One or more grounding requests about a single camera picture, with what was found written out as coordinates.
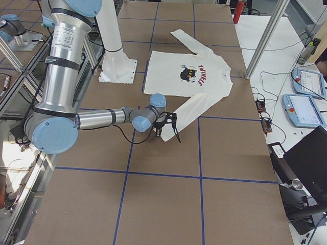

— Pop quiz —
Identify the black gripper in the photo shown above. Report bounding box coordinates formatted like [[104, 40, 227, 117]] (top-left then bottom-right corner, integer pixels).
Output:
[[154, 116, 167, 137]]

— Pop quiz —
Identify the orange electronics board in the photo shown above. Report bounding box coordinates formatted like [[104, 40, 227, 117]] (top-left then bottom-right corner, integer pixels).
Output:
[[255, 100, 267, 113], [261, 118, 272, 134]]

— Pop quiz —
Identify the lower blue teach pendant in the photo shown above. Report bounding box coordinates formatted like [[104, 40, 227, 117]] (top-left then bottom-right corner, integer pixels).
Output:
[[282, 94, 326, 128]]

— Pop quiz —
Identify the aluminium side frame rack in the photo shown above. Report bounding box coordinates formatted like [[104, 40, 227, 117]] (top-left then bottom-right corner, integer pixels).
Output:
[[0, 25, 103, 245]]

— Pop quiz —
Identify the cream long sleeve cat shirt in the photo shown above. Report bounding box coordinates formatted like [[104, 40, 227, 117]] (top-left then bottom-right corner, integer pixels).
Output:
[[144, 29, 232, 131]]

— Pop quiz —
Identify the upper orange electronics board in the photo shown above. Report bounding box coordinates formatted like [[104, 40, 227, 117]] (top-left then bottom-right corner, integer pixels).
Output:
[[255, 100, 267, 113]]

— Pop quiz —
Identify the lower orange electronics board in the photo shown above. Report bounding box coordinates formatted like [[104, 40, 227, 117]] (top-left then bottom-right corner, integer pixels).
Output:
[[261, 118, 272, 134]]

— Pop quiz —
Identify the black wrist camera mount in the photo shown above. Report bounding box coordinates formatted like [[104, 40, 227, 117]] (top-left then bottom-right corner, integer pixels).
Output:
[[164, 112, 177, 128]]

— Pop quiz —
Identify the aluminium frame post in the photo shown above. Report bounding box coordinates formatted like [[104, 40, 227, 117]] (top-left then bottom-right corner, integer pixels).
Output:
[[245, 0, 290, 79]]

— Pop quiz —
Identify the blue teach pendant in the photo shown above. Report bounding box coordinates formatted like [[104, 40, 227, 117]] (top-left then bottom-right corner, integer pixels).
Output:
[[291, 68, 326, 99], [282, 94, 326, 128]]

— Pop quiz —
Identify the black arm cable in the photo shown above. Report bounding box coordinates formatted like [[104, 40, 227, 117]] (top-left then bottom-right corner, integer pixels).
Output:
[[112, 112, 182, 145]]

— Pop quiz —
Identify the upper blue teach pendant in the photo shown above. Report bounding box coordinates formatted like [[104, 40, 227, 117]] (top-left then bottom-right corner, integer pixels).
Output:
[[291, 68, 326, 99]]

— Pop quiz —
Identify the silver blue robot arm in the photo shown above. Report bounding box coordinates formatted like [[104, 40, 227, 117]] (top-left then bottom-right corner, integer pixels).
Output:
[[25, 1, 168, 154], [1, 14, 46, 52]]

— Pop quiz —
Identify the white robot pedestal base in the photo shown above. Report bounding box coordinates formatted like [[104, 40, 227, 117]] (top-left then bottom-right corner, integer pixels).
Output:
[[96, 0, 137, 84]]

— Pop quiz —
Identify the red cylinder tube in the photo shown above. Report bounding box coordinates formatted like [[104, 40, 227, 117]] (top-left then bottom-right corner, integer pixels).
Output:
[[233, 0, 245, 24]]

